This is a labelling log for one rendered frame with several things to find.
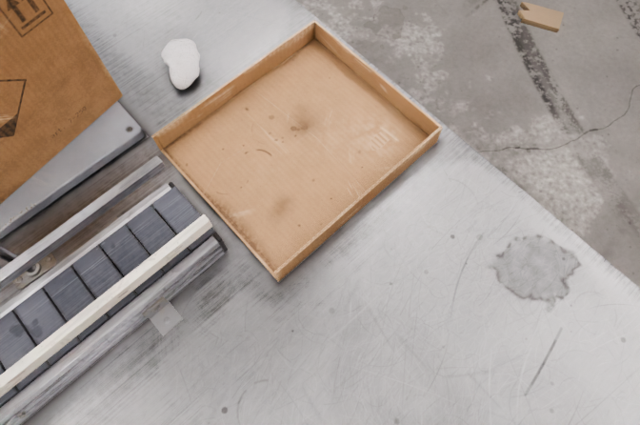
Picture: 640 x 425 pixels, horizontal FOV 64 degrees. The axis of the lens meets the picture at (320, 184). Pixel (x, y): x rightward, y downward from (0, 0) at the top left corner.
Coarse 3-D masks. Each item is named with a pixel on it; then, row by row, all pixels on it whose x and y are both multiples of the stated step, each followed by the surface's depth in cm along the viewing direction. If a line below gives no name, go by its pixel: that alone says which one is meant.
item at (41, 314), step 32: (128, 224) 63; (160, 224) 63; (96, 256) 61; (128, 256) 61; (64, 288) 60; (96, 288) 60; (0, 320) 58; (32, 320) 58; (64, 320) 58; (96, 320) 58; (0, 352) 57; (64, 352) 57
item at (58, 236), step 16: (160, 160) 57; (128, 176) 56; (144, 176) 57; (112, 192) 56; (128, 192) 57; (96, 208) 55; (64, 224) 54; (80, 224) 54; (48, 240) 53; (64, 240) 54; (32, 256) 53; (0, 272) 52; (16, 272) 52; (0, 288) 52
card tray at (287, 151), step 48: (288, 48) 77; (336, 48) 77; (240, 96) 76; (288, 96) 76; (336, 96) 76; (384, 96) 76; (192, 144) 73; (240, 144) 73; (288, 144) 73; (336, 144) 73; (384, 144) 72; (432, 144) 72; (240, 192) 70; (288, 192) 69; (336, 192) 69; (288, 240) 67
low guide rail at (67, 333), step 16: (192, 224) 59; (208, 224) 60; (176, 240) 58; (192, 240) 60; (160, 256) 57; (144, 272) 57; (112, 288) 56; (128, 288) 56; (96, 304) 55; (112, 304) 57; (80, 320) 55; (64, 336) 54; (32, 352) 53; (48, 352) 54; (16, 368) 53; (32, 368) 54; (0, 384) 52
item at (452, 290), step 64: (128, 0) 85; (192, 0) 85; (256, 0) 84; (128, 64) 79; (448, 128) 74; (192, 192) 70; (384, 192) 70; (448, 192) 70; (512, 192) 70; (64, 256) 66; (320, 256) 66; (384, 256) 66; (448, 256) 66; (512, 256) 66; (576, 256) 66; (192, 320) 63; (256, 320) 63; (320, 320) 63; (384, 320) 63; (448, 320) 63; (512, 320) 63; (576, 320) 62; (128, 384) 60; (192, 384) 60; (256, 384) 60; (320, 384) 60; (384, 384) 60; (448, 384) 60; (512, 384) 59; (576, 384) 59
